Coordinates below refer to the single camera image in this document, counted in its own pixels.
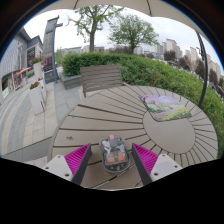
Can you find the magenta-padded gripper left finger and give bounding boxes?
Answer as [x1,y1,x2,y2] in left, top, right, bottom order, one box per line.
[41,143,93,187]

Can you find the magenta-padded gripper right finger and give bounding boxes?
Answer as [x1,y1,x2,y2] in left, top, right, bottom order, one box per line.
[131,142,184,187]

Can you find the transparent grey computer mouse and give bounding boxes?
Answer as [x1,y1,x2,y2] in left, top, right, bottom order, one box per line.
[98,134,130,174]

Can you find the floral landscape print mouse pad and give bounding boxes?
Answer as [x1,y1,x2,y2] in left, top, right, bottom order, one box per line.
[138,93,193,123]

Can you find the white planter with orange flowers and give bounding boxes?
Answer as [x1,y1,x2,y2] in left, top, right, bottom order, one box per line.
[28,80,48,115]

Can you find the grey slatted outdoor chair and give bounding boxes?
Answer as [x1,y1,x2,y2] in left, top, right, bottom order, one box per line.
[79,64,124,98]

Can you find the green trimmed hedge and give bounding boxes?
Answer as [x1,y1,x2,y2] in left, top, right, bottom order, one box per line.
[60,51,224,160]

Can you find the dark curved parasol pole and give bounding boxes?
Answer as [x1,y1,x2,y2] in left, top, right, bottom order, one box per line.
[196,31,210,109]

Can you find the white planter with red flowers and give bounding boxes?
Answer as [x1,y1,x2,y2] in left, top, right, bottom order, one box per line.
[31,57,45,81]

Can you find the distant apartment buildings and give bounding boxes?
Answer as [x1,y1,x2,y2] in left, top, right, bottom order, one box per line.
[133,37,223,80]

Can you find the grey shopfront building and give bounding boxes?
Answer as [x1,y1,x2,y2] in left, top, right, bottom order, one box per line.
[0,28,44,101]

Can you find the tall grey sign pillar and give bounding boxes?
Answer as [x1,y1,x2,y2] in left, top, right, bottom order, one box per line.
[42,15,64,84]

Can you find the round-crowned green tree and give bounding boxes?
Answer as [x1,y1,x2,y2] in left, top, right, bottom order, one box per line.
[108,13,160,55]

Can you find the tall thin-trunk tree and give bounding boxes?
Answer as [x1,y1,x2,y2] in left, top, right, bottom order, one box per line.
[66,4,124,53]

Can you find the beige parasol canopy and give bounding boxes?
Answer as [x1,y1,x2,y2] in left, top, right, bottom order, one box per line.
[39,0,210,42]

